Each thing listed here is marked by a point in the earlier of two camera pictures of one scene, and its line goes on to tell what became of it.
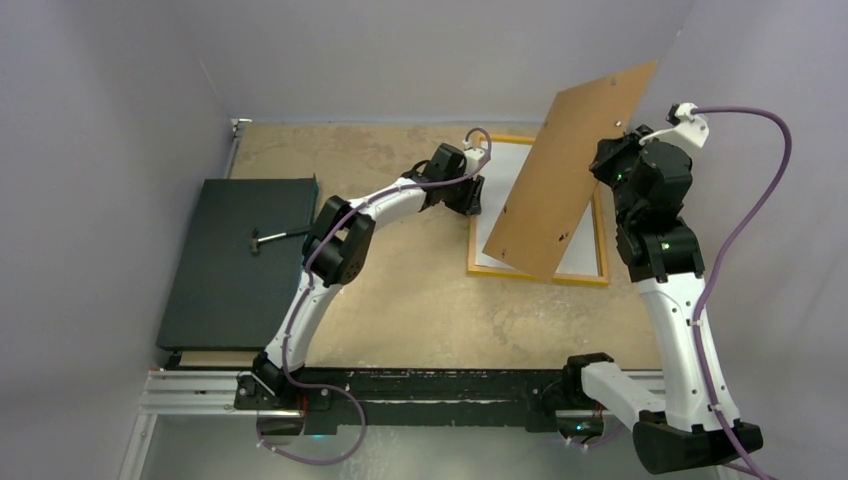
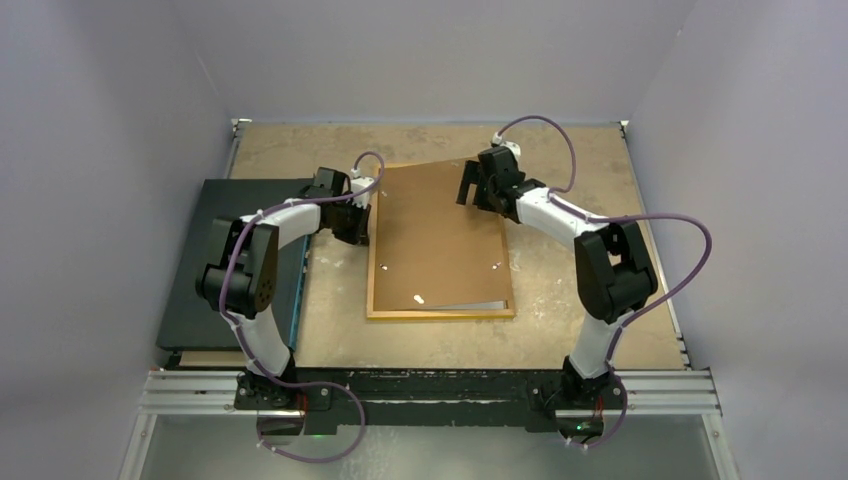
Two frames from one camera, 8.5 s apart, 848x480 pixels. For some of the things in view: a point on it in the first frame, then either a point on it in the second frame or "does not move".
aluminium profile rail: x=215 y=395 does not move
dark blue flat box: x=223 y=296 does not move
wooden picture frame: x=602 y=279 -> x=433 y=314
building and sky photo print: x=505 y=162 -> x=475 y=306
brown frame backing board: x=556 y=185 -> x=429 y=250
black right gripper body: x=617 y=166 -> x=486 y=189
